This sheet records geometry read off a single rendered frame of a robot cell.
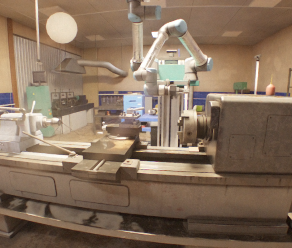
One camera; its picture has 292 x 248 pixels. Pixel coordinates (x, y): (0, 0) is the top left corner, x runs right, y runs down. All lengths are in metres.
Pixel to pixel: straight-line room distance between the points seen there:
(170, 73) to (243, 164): 1.48
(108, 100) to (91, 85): 3.49
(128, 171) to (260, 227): 0.99
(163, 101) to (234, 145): 1.38
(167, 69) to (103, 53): 7.05
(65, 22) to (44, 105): 2.27
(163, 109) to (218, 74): 6.49
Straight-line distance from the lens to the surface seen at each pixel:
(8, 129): 1.92
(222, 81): 8.69
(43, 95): 5.53
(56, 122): 1.63
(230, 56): 8.88
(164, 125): 2.44
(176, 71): 2.32
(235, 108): 1.14
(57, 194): 1.60
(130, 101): 3.33
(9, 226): 2.22
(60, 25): 4.92
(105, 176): 1.13
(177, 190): 1.26
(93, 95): 9.13
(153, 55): 1.62
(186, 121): 1.23
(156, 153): 1.52
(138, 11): 1.35
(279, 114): 1.26
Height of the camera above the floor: 1.37
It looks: 11 degrees down
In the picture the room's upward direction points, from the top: straight up
